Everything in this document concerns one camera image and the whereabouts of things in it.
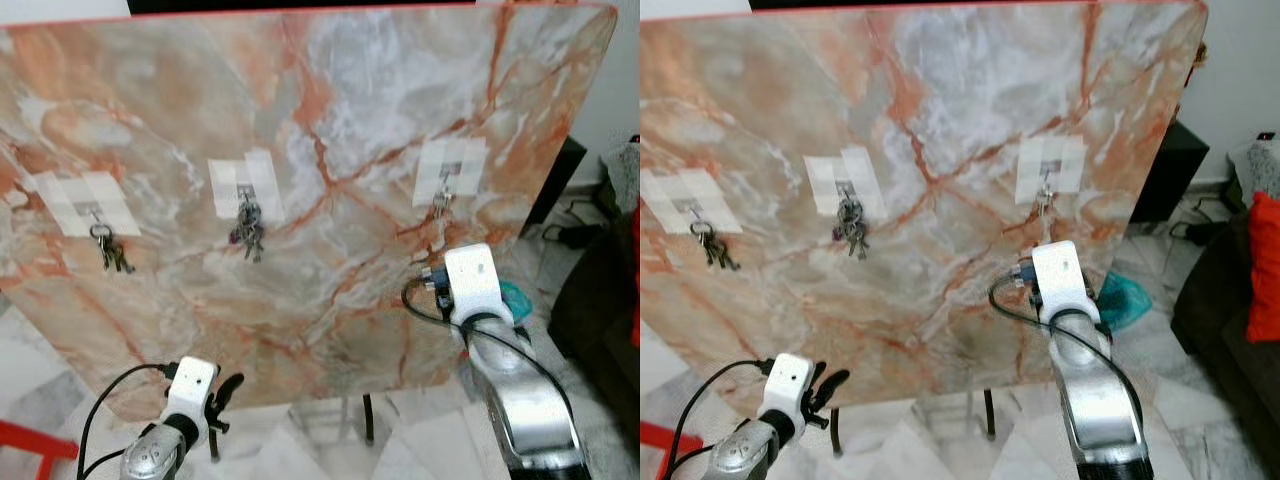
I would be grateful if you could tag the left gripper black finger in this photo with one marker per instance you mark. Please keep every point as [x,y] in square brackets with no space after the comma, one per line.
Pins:
[815,385]
[231,390]
[213,396]
[836,387]

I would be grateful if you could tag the dark sofa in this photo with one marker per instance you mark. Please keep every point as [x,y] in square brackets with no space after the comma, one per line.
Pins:
[1220,320]
[600,330]

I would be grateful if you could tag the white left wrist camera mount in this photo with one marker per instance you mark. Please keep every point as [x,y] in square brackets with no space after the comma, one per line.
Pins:
[785,385]
[192,385]

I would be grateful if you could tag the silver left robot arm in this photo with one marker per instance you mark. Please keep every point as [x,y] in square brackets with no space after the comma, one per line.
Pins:
[745,458]
[155,460]

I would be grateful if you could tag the black low console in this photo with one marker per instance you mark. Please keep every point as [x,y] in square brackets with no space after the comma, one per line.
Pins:
[1170,170]
[560,180]

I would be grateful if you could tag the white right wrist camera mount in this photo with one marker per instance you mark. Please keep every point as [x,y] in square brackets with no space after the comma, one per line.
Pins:
[1060,280]
[475,280]

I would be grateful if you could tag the small ringed key bunch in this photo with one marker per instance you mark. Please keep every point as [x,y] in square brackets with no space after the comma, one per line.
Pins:
[715,248]
[108,250]

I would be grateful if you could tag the red plastic stool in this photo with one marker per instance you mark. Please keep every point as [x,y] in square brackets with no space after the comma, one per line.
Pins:
[40,440]
[655,440]

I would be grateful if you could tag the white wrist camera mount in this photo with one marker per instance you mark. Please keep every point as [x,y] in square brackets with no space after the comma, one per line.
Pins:
[785,385]
[475,280]
[192,385]
[1060,280]

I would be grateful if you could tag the marble pattern folding table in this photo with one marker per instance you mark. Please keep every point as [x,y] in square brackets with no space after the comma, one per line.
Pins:
[330,300]
[950,300]

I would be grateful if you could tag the lace covered side table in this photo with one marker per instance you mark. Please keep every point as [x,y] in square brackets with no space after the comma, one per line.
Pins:
[1260,165]
[625,175]

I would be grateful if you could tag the orange bin teal liner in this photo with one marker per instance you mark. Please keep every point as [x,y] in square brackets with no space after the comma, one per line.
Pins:
[1125,298]
[518,300]

